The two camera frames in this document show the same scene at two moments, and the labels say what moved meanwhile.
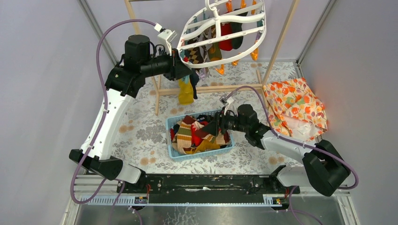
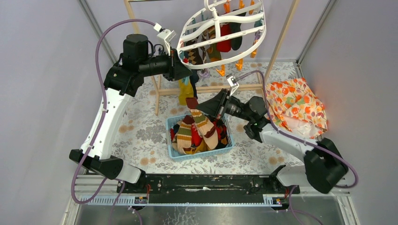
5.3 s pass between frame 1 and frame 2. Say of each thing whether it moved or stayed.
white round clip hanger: stayed
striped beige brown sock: moved
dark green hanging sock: stayed
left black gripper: stayed
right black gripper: moved
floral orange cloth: stayed
